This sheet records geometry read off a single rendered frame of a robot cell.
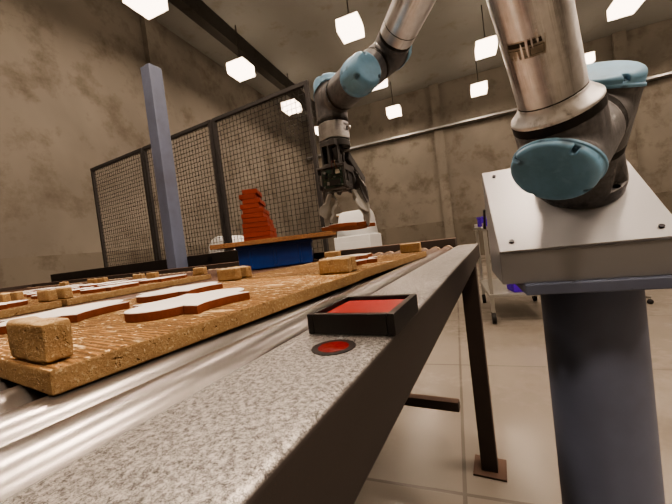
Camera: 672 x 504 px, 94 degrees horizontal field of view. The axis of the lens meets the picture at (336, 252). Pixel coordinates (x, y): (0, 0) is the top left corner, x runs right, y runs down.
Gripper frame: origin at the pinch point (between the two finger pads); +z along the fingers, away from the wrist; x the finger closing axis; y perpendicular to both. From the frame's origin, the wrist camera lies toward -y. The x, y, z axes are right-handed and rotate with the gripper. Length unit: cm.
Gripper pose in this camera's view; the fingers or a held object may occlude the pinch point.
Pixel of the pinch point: (348, 225)
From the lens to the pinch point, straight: 79.1
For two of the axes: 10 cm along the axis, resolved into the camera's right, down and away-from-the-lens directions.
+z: 1.2, 9.9, 0.2
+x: 9.0, -1.0, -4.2
